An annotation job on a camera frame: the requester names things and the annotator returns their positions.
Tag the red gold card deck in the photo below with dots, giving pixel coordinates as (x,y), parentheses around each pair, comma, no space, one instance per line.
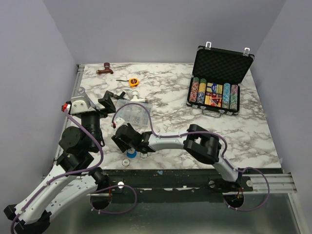
(213,101)

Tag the black poker chip case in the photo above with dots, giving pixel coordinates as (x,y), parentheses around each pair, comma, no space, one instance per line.
(219,66)

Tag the blue round dealer chip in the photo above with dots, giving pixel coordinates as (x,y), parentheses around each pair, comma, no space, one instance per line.
(131,155)

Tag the yellow green chip row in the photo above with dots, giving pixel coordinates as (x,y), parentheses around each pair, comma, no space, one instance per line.
(201,91)

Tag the pink green chip row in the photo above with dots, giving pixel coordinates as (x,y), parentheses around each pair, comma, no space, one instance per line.
(234,97)

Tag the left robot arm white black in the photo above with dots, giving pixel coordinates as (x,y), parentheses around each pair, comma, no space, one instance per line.
(82,155)

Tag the white red poker chip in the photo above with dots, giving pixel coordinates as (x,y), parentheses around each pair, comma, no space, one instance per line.
(126,162)

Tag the white plastic pipe connector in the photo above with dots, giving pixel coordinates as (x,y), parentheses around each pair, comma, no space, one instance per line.
(136,98)

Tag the yellow tape measure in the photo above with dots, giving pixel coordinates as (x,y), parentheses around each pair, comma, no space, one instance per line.
(133,82)

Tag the red poker chip row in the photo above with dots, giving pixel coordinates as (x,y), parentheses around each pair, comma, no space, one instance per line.
(194,90)

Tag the silver wrench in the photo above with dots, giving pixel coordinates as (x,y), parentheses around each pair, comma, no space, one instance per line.
(80,91)

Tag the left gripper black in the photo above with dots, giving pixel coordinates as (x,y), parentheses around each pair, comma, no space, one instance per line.
(107,103)

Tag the light blue chip row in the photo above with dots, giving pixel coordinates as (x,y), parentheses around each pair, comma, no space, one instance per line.
(226,96)

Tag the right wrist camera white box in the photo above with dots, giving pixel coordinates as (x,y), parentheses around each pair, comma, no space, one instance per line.
(118,121)

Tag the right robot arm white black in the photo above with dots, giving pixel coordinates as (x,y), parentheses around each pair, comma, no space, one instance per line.
(204,146)

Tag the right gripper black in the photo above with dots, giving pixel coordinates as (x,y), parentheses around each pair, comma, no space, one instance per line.
(120,145)

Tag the clear plastic screw organizer box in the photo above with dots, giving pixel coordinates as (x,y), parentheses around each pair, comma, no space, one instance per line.
(134,114)

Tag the white green poker chip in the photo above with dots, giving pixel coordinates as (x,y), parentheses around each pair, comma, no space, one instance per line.
(142,155)

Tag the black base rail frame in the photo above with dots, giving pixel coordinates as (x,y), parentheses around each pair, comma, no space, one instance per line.
(249,142)

